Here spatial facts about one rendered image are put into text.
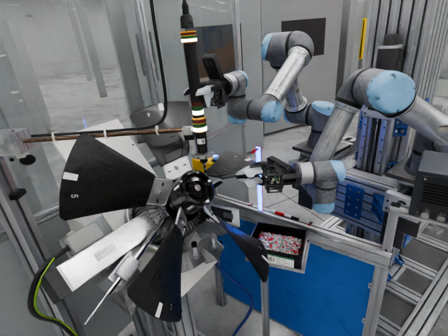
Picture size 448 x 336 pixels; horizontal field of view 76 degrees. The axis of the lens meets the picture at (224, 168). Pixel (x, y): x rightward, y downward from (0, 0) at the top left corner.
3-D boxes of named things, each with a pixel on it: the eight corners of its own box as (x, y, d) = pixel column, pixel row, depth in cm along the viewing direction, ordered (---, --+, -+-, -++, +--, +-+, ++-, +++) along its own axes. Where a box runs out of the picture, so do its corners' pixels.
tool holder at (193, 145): (185, 160, 90) (180, 131, 86) (188, 152, 97) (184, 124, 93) (213, 159, 90) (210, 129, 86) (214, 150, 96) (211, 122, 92)
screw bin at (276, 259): (246, 259, 115) (245, 246, 112) (257, 234, 128) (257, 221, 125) (301, 272, 106) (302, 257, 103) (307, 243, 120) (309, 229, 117)
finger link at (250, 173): (236, 175, 94) (264, 173, 94) (235, 165, 99) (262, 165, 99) (236, 182, 96) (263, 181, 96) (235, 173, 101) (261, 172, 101)
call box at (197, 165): (194, 177, 150) (191, 159, 145) (206, 169, 157) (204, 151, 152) (218, 184, 141) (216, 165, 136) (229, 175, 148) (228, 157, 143)
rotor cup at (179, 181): (176, 231, 90) (196, 219, 81) (149, 193, 90) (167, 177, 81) (205, 209, 100) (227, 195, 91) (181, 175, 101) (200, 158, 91)
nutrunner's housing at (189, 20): (197, 165, 93) (175, 3, 73) (199, 160, 96) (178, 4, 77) (209, 164, 92) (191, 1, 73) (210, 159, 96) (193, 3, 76)
